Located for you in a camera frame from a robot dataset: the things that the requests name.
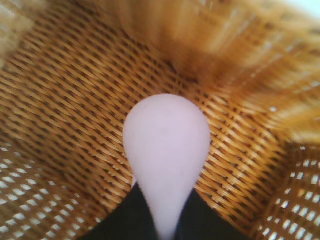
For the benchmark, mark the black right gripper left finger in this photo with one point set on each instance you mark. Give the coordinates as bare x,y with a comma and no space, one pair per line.
125,220

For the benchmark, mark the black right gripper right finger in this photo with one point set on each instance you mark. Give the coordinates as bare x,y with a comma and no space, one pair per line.
207,222

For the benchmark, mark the pale pink spoon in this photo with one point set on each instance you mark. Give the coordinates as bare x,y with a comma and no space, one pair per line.
166,150

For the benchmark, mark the brown wicker basket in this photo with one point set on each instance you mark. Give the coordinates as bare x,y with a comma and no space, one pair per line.
75,100

